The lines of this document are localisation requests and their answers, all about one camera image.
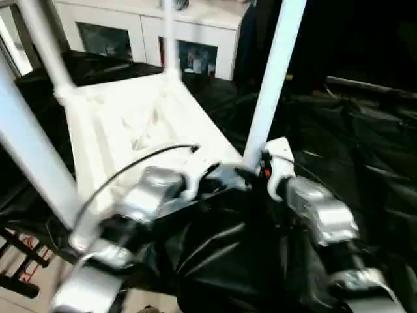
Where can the white plastic table leg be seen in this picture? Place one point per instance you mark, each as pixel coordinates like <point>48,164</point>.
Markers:
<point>45,45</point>
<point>273,78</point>
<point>29,150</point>
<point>170,36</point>

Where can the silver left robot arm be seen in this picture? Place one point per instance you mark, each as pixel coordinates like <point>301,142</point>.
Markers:
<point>137,208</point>

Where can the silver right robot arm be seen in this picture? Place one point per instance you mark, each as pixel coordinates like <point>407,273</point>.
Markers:
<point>326,215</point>

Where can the black plastic mat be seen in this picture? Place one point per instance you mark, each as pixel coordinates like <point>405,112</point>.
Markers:
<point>352,163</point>

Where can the red carton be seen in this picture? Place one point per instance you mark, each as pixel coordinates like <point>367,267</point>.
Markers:
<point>163,55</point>

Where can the black cabinet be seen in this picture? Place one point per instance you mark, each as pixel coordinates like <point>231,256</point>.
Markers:
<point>260,32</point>

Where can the white cabinet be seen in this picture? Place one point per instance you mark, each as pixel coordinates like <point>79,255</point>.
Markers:
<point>150,26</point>

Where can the shiny dark bundle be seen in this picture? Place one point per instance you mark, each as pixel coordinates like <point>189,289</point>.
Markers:
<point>179,3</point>

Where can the black metal stand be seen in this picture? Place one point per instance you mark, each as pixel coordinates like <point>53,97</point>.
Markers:
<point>16,261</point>

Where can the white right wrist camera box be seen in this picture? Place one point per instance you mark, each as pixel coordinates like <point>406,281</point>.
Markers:
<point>279,163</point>

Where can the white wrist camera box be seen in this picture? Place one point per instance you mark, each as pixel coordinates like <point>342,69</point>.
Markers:
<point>199,169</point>
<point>279,163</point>

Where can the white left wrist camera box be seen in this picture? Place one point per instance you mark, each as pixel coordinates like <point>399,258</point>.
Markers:
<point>199,169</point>

